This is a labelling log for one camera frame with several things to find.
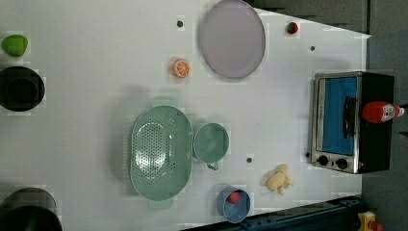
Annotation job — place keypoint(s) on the red ketchup bottle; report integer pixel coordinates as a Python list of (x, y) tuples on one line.
[(379, 112)]

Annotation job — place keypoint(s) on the silver black toaster oven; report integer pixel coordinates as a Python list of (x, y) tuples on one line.
[(342, 139)]

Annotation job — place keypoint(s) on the green cup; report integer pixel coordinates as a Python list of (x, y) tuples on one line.
[(210, 144)]

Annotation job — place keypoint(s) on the green oval colander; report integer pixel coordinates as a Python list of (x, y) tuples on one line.
[(161, 153)]

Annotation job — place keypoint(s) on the orange slice toy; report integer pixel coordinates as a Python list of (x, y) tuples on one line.
[(180, 68)]

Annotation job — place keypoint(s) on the round lilac plate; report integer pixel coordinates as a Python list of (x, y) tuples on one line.
[(232, 39)]

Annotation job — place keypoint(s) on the red ball toy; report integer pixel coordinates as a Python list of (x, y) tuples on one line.
[(234, 197)]

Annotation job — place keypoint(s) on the blue cup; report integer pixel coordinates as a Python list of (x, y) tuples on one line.
[(234, 213)]

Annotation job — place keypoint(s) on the yellow banana bunch toy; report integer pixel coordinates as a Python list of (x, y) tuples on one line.
[(279, 180)]

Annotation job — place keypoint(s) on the strawberry toy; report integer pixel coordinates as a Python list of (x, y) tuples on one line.
[(292, 28)]

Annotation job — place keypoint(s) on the black round bowl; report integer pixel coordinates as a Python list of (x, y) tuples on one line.
[(21, 89)]

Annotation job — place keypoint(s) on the yellow red clamp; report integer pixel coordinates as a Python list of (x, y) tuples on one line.
[(369, 223)]

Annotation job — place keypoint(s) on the black pot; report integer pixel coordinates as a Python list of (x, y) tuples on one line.
[(29, 209)]

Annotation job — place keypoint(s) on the green pepper toy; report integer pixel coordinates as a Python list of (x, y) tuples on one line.
[(15, 45)]

